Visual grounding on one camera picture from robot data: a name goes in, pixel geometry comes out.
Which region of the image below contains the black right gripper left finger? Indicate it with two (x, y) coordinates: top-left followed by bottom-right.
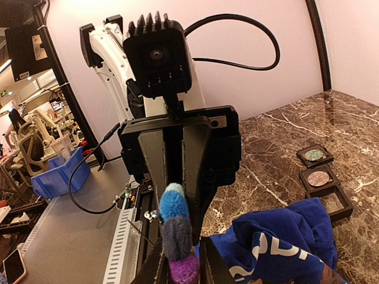
(131, 241), (166, 284)

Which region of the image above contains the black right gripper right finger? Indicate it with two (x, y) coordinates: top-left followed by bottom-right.
(200, 237), (236, 284)

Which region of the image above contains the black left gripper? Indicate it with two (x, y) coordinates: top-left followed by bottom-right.
(117, 105), (242, 243)

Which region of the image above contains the rainbow flower plush brooch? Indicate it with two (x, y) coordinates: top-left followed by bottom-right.
(158, 183), (200, 283)

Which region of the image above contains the blue printed t-shirt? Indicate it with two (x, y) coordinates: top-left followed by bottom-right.
(211, 198), (345, 283)

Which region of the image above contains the green oval brooch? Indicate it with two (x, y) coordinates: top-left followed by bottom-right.
(304, 149), (324, 162)

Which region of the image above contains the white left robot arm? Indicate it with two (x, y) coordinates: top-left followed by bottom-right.
(79, 14), (242, 243)

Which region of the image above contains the blue plastic bin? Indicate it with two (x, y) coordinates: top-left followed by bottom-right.
(31, 147), (91, 199)

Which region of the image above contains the smartphone pink case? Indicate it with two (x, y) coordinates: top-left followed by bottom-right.
(3, 248), (27, 284)

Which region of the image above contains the black display box middle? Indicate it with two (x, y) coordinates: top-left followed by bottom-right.
(298, 164), (341, 192)

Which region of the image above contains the black display box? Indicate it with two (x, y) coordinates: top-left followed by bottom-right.
(306, 185), (353, 222)
(296, 144), (334, 169)
(298, 164), (341, 192)

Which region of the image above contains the black display box near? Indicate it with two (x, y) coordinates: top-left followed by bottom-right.
(306, 185), (353, 222)

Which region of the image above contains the black display box far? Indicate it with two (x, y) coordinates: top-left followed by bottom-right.
(296, 144), (334, 169)

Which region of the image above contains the white slotted cable duct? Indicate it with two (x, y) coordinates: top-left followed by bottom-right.
(102, 208), (136, 284)

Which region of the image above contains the black front aluminium rail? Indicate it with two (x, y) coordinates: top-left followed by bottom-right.
(135, 188), (169, 283)

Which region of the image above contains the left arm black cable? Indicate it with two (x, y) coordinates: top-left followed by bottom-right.
(183, 13), (281, 72)

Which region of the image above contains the left black frame post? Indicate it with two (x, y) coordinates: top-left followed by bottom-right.
(32, 0), (107, 169)

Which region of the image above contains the black frame post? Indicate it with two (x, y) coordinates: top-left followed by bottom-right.
(305, 0), (332, 91)
(32, 0), (107, 169)

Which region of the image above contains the right black frame post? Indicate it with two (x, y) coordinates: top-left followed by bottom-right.
(305, 0), (332, 91)

